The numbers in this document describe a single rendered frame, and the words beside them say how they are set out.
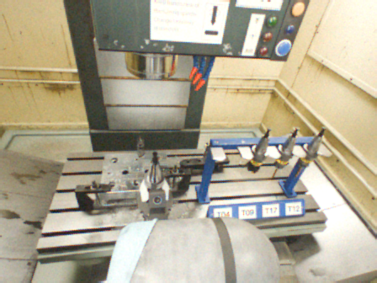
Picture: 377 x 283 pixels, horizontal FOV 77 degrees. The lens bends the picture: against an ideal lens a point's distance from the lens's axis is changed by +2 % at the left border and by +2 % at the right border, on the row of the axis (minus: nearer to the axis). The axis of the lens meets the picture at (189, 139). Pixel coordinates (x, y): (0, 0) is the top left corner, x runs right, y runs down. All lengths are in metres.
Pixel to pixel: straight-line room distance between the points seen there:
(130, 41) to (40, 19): 1.17
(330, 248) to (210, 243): 1.10
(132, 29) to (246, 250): 0.44
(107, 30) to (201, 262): 0.45
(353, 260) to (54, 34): 1.92
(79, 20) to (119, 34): 0.72
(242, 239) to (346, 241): 1.10
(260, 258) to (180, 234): 0.10
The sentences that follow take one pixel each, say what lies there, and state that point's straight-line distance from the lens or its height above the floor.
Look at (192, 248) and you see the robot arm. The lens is 0.30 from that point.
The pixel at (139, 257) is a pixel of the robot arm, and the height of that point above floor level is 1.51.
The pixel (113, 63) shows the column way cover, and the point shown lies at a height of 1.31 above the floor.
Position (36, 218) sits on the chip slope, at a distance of 1.45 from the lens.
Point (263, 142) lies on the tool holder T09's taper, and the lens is 0.88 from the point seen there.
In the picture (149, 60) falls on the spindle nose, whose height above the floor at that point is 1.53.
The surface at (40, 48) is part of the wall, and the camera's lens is 1.74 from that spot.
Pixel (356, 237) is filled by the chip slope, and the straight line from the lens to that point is 1.42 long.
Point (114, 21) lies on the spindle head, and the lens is 0.53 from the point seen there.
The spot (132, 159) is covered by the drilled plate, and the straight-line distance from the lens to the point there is 1.13.
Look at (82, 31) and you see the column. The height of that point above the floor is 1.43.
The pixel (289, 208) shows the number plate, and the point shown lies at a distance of 1.17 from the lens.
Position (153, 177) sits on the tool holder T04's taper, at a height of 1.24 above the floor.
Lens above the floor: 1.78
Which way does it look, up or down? 39 degrees down
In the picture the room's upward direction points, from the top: 8 degrees clockwise
